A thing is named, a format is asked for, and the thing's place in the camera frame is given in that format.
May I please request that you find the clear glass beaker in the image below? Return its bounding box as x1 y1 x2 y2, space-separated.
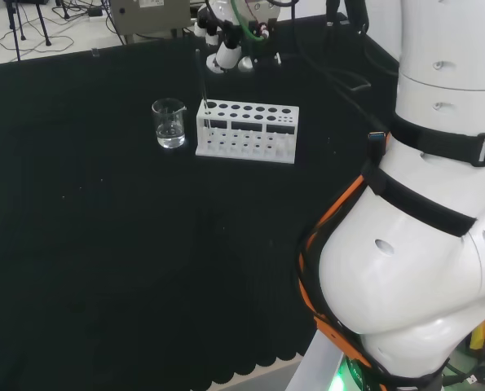
151 97 187 150

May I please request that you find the clear glass rod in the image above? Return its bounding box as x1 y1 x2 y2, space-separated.
194 48 210 128

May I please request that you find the blue plug connector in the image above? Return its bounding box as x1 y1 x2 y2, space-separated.
367 130 392 158

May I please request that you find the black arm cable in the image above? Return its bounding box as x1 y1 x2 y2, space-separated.
293 0 374 95

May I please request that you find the black bench cloth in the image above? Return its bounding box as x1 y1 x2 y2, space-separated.
0 13 403 391

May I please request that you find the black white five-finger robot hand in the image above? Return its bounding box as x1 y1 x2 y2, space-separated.
193 0 254 75

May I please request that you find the grey metal box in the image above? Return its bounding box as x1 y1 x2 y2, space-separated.
108 0 192 38

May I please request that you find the green cable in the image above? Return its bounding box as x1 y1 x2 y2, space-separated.
231 0 268 42

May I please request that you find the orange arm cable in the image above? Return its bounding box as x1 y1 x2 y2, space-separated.
298 170 390 391

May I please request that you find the black tripod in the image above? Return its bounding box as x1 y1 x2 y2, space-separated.
3 0 53 62

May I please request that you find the white test tube rack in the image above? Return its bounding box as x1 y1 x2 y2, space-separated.
195 99 301 165

